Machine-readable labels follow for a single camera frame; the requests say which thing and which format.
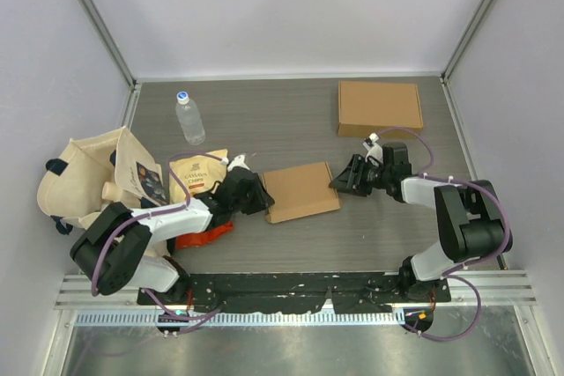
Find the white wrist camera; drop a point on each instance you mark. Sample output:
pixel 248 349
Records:
pixel 238 161
pixel 374 153

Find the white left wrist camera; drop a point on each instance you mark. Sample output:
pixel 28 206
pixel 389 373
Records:
pixel 238 161

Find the clear plastic water bottle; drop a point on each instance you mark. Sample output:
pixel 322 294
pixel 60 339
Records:
pixel 190 120

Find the beige bottle in tote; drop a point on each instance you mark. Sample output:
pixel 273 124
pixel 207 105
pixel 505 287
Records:
pixel 111 192

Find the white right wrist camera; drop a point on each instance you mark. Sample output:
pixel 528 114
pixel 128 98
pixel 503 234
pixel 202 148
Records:
pixel 374 153

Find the aluminium frame post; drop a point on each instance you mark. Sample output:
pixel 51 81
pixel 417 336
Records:
pixel 477 19
pixel 108 41

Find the slotted cable duct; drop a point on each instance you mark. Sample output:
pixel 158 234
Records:
pixel 149 318

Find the left aluminium frame post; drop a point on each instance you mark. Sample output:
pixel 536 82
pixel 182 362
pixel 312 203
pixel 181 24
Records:
pixel 108 41

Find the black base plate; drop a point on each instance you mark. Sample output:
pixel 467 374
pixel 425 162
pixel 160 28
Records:
pixel 300 293

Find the right aluminium frame post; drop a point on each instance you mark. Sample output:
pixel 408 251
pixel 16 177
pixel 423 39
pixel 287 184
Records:
pixel 477 19

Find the small cardboard box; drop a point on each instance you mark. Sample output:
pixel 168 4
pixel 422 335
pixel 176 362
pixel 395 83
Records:
pixel 300 191

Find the beige canvas tote bag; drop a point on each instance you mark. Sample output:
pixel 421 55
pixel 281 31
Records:
pixel 70 190

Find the large brown cardboard box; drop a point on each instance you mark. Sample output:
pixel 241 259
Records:
pixel 370 107

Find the cassava chips bag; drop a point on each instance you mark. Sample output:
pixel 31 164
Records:
pixel 198 174

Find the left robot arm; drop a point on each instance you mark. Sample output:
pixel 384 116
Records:
pixel 112 250

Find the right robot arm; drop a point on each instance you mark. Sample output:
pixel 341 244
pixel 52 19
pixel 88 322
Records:
pixel 471 225

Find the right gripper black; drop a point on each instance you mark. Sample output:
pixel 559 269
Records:
pixel 348 182

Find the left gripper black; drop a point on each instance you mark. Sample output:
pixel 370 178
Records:
pixel 263 199

